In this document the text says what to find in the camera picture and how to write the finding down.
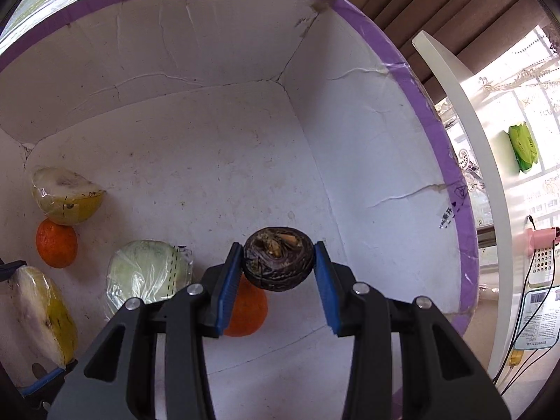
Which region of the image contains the plastic-wrapped pomelo half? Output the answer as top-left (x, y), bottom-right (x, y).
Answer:
top-left (31, 166), bottom-right (106, 227)
top-left (9, 266), bottom-right (79, 386)

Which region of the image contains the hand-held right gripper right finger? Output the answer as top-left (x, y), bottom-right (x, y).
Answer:
top-left (314, 240), bottom-right (512, 420)

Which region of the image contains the plastic-wrapped cabbage half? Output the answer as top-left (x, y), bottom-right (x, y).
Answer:
top-left (106, 240), bottom-right (193, 319)

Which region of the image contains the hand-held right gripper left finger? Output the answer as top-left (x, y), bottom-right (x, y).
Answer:
top-left (46, 241), bottom-right (243, 420)

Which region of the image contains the white label paper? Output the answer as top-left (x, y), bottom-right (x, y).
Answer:
top-left (516, 286), bottom-right (560, 351)

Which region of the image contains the orange tangerine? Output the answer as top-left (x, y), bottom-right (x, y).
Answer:
top-left (36, 219), bottom-right (78, 269)
top-left (224, 284), bottom-right (268, 337)

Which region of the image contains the black cable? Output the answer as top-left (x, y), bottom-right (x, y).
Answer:
top-left (492, 214), bottom-right (560, 397)

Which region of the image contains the pink and white device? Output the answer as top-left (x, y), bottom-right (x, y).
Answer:
top-left (525, 225), bottom-right (560, 288)

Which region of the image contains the white cardboard box purple rim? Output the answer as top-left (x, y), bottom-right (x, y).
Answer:
top-left (0, 0), bottom-right (480, 420)

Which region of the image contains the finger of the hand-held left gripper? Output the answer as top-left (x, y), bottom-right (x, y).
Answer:
top-left (0, 260), bottom-right (29, 281)
top-left (17, 359), bottom-right (79, 410)

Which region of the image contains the white curved board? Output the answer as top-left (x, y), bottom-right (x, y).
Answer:
top-left (411, 30), bottom-right (512, 377)

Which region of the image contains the green packet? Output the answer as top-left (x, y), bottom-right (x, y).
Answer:
top-left (507, 122), bottom-right (540, 172)

